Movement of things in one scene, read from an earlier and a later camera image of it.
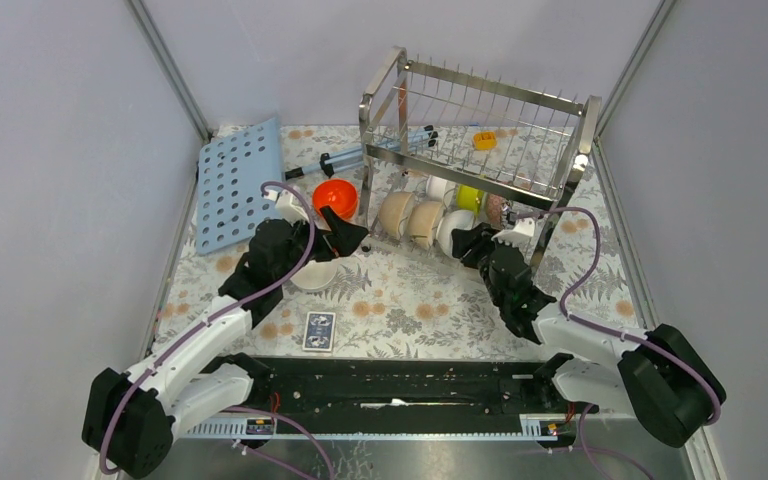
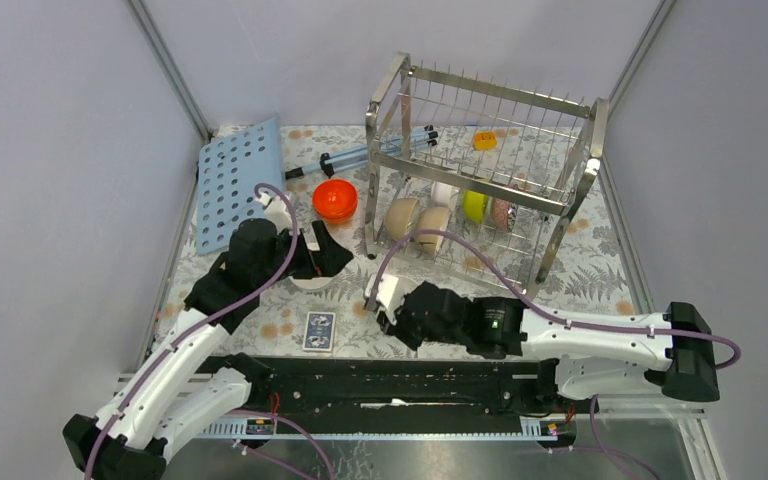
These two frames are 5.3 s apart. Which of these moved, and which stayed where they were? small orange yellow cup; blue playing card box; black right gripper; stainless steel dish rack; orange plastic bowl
Moved: black right gripper; stainless steel dish rack
Stayed: orange plastic bowl; small orange yellow cup; blue playing card box
